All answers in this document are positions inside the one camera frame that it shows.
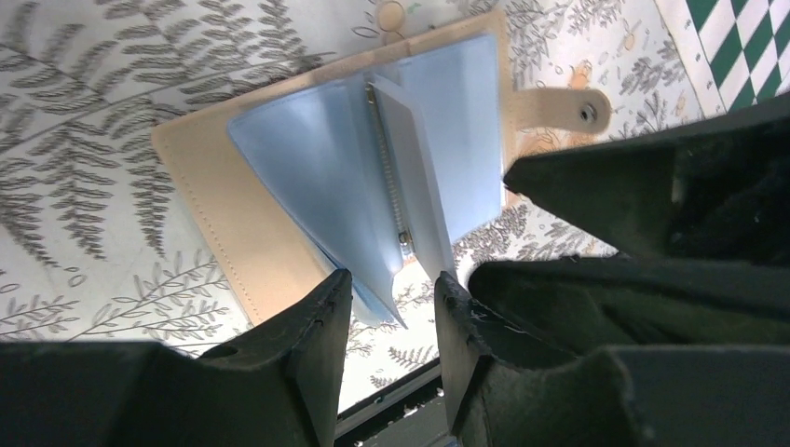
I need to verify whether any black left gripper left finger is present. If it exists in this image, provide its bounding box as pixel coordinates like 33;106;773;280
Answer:
197;269;352;446

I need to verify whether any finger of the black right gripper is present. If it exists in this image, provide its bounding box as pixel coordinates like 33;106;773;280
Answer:
468;257;789;355
504;94;789;260

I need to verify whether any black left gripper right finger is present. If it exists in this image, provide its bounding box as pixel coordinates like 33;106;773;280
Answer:
434;272;574;435

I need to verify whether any beige leather card holder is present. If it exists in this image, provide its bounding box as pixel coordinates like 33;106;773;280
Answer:
152;11;611;324

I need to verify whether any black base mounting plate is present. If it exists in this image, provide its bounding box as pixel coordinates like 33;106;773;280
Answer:
334;359;443;446

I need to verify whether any green white chessboard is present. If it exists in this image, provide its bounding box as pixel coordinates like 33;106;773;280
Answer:
656;0;789;116

